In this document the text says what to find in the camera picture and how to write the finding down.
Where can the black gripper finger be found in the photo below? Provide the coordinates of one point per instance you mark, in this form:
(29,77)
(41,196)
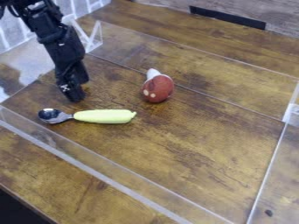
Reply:
(71,89)
(81,72)

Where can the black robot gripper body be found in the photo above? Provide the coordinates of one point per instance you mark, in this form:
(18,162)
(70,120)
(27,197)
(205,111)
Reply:
(42,16)

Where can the green handled metal spoon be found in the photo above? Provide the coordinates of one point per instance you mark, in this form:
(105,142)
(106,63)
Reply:
(110,116)

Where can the red toy mushroom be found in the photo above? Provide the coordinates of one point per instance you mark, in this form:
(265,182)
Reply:
(158,87)

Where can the clear acrylic front barrier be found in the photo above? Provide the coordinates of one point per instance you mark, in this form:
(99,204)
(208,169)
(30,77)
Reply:
(163,200)

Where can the clear acrylic barrier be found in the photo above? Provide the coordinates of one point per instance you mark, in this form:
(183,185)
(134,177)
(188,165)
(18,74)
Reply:
(277,203)
(163,200)

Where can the black strip on table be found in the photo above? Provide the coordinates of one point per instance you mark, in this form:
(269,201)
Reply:
(229,17)

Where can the clear acrylic right barrier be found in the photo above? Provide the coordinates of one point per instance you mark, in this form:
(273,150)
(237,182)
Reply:
(277,203)

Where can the clear acrylic triangular bracket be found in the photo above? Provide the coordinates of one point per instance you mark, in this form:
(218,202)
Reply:
(90,38)

